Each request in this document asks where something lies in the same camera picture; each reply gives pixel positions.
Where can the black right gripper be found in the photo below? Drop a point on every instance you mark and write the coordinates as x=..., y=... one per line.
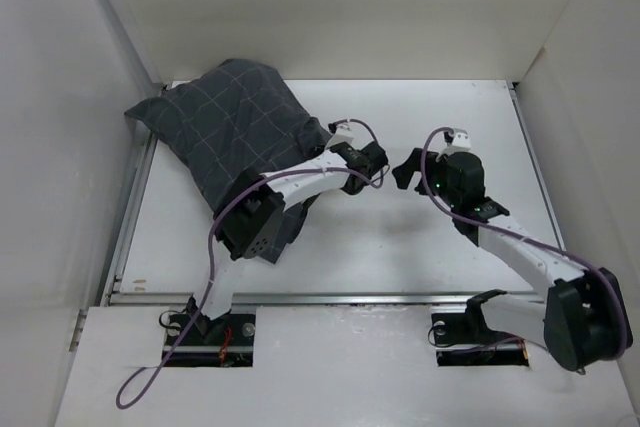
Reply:
x=404, y=172

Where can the dark grey checked pillowcase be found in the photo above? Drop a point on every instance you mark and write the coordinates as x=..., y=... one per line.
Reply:
x=239, y=115

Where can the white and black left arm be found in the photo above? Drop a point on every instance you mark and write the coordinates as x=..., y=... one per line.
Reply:
x=253, y=208

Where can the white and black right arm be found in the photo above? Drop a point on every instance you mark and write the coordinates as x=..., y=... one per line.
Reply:
x=581, y=317

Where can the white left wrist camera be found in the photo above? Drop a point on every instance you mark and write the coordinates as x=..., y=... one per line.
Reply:
x=341, y=132

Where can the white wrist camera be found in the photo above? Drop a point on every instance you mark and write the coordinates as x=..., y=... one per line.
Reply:
x=456, y=140
x=341, y=132

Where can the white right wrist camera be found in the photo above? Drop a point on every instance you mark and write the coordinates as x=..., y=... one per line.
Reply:
x=456, y=140

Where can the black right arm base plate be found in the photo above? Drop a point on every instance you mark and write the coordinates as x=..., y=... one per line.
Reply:
x=459, y=344

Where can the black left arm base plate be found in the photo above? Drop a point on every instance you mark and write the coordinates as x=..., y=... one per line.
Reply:
x=227, y=342

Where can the aluminium front table rail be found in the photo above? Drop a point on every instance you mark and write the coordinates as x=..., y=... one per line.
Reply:
x=116, y=298

